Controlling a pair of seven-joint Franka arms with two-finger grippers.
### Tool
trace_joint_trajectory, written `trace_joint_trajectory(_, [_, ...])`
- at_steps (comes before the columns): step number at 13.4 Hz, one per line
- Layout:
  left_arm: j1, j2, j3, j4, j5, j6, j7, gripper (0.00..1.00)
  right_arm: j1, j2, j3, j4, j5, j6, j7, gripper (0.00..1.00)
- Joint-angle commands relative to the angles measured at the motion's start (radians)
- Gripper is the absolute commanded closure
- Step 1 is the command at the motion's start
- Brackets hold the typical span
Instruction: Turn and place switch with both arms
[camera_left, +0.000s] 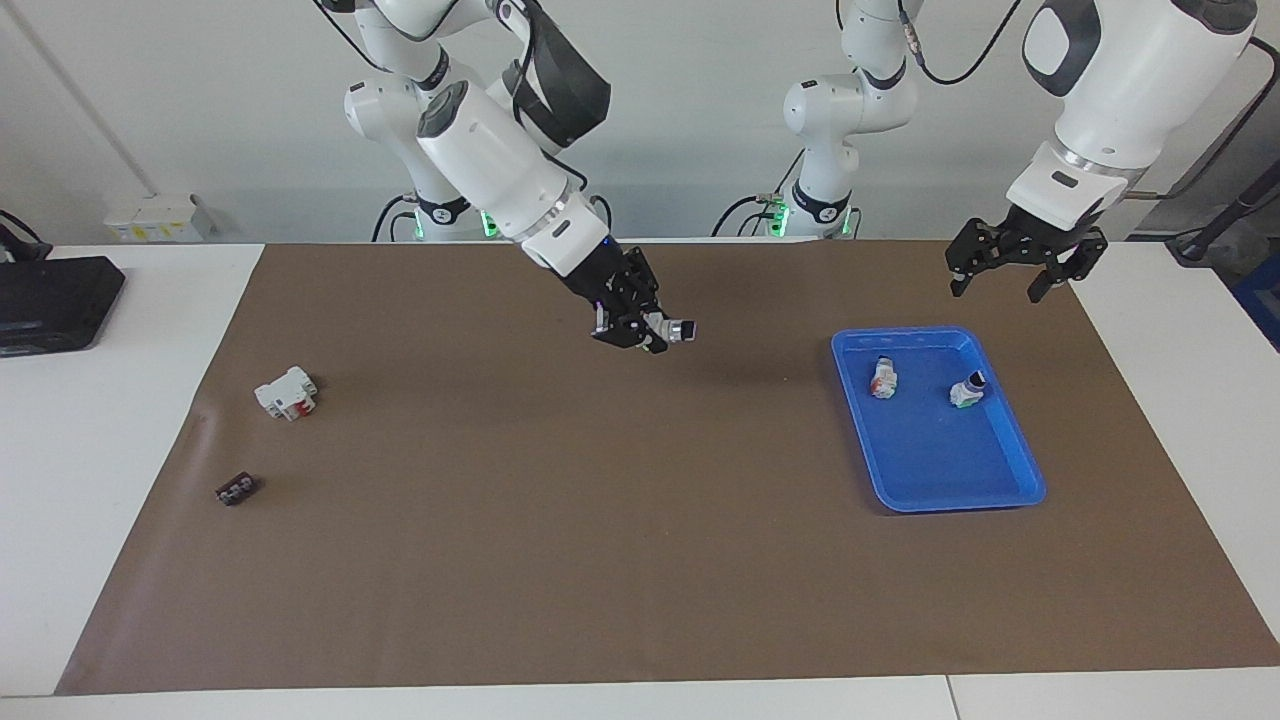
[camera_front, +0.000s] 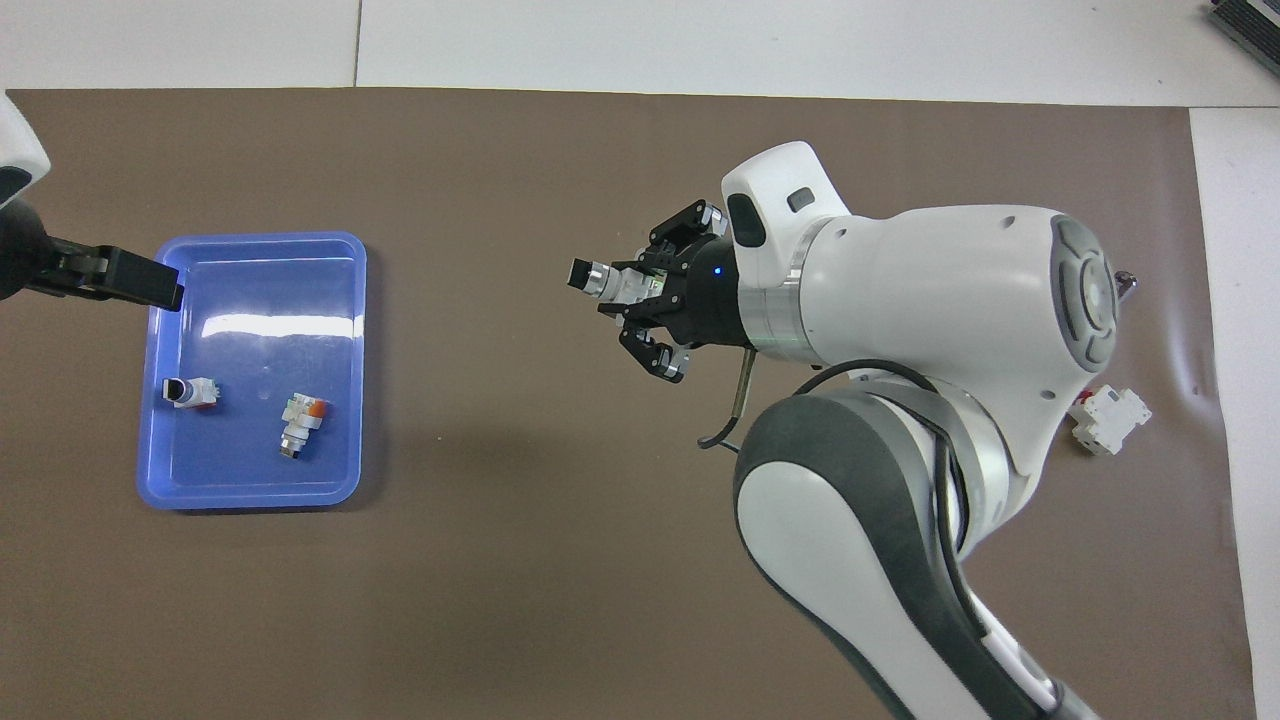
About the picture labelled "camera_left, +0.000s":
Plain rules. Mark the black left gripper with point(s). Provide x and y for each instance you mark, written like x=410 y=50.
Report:
x=1040 y=235

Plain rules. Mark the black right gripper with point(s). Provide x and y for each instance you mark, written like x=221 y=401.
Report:
x=605 y=280

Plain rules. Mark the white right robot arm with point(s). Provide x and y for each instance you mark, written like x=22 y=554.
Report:
x=500 y=165

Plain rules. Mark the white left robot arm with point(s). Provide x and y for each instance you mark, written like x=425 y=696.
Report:
x=1110 y=90

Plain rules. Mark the brown table mat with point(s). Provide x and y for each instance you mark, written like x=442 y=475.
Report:
x=600 y=520

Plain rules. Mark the blue plastic tray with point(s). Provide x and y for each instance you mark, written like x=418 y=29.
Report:
x=935 y=450

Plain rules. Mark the black stand pole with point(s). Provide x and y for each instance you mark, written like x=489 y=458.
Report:
x=1235 y=210

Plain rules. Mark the blue crate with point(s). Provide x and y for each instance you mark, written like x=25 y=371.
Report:
x=1262 y=300

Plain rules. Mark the white circuit breaker red lever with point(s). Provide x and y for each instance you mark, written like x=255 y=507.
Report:
x=285 y=393

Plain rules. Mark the small black component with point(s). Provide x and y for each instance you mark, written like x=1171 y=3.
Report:
x=237 y=490

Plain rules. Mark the black electronics box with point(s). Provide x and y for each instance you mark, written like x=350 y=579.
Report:
x=55 y=300

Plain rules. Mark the white switch with orange block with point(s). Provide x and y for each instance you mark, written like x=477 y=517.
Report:
x=883 y=378

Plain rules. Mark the white wall socket box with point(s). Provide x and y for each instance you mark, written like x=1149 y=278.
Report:
x=155 y=218

